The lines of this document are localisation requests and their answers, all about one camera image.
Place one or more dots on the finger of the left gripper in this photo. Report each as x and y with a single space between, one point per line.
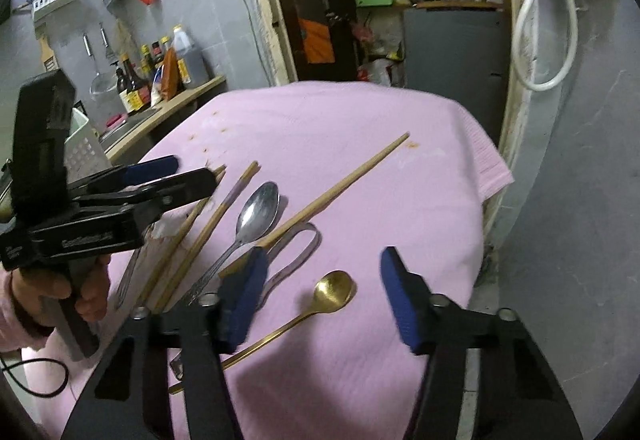
142 205
117 178

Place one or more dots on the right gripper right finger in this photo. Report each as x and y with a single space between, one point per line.
433 326

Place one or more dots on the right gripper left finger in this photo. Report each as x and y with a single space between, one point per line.
211 332

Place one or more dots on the gold spoon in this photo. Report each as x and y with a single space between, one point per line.
331 294

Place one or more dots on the steel teaspoon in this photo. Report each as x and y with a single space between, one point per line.
254 220

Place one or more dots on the steel loop utensil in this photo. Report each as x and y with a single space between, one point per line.
290 253

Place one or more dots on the long wooden chopstick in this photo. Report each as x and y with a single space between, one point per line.
330 195

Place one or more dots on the plain wooden chopstick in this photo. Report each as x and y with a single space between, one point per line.
161 272

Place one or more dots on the person's left hand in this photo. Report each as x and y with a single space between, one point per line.
30 290

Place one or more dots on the wooden counter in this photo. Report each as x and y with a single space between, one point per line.
130 133

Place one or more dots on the white perforated utensil holder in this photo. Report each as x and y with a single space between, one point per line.
84 154

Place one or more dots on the dark soy sauce bottle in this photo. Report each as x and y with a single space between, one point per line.
138 90

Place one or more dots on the orange sauce bottle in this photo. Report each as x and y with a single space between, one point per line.
170 74

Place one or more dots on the large oil jug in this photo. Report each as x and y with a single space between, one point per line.
191 65

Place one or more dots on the pink floral tablecloth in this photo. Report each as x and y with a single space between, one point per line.
347 375

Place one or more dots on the dark grey cabinet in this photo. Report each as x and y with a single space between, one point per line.
463 55

